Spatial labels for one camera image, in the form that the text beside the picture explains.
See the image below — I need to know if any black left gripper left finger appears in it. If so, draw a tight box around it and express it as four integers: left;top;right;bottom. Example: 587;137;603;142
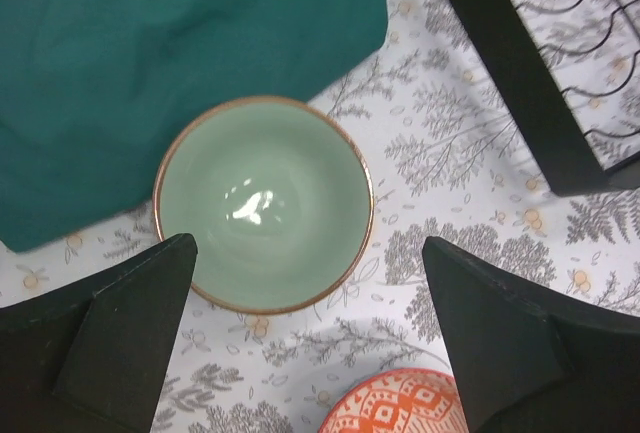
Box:
1;233;198;432

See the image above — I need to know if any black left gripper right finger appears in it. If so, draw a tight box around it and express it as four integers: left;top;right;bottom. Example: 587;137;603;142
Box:
422;236;639;433

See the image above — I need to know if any orange geometric patterned bowl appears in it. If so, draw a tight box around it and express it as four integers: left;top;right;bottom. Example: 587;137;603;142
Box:
320;368;469;433

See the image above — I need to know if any pale green ceramic bowl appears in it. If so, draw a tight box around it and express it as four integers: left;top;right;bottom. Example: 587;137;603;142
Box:
152;96;374;315

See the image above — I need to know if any dark green folded cloth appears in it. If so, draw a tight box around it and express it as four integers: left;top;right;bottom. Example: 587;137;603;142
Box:
1;0;388;253

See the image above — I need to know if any black wire dish rack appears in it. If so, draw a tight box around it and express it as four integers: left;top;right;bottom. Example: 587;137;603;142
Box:
449;0;639;197

